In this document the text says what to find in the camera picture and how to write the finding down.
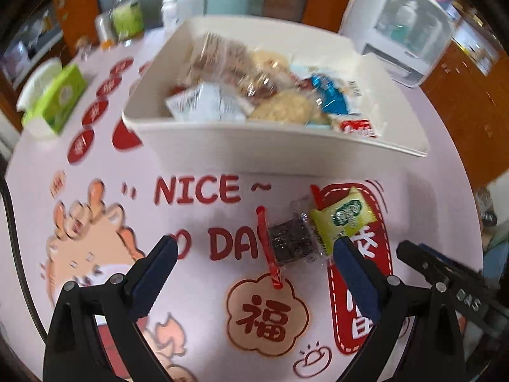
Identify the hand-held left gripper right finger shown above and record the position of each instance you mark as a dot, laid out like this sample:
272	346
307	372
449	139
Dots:
354	282

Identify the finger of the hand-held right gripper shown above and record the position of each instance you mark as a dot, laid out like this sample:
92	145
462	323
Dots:
425	258

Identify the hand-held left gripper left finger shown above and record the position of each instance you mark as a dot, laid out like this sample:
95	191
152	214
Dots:
155	274

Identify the green snack packet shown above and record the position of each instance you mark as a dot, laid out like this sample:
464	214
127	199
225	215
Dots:
344	215

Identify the dark snack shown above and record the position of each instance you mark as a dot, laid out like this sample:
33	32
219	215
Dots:
292	240

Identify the red and white snack packet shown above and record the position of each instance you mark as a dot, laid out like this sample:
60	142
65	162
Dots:
356	127

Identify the white plastic storage box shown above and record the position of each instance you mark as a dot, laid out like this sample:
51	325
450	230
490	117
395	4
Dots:
246	135

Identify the grey silver snack packet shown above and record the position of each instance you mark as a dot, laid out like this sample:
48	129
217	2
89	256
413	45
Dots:
199	103

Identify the blue and white snack packet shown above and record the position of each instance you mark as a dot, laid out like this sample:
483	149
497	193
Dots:
330	95

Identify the round rice cracker packet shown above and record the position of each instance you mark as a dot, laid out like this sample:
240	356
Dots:
282	107
270	61

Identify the clear packet with printed label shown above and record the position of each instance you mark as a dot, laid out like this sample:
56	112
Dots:
216	53

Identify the green tissue box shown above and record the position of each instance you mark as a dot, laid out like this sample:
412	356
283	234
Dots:
59	95

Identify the small orange bottle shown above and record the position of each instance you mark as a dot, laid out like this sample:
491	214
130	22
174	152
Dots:
105	32

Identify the bottle with green label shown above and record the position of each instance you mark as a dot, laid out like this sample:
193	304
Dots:
127	18

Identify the white cabinet with clear door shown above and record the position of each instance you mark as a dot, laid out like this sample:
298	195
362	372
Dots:
370	4

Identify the white pill bottle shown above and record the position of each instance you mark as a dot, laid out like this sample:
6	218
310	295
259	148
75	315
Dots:
171	10

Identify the translucent plastic bottle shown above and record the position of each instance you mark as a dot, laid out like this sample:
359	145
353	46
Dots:
191	6

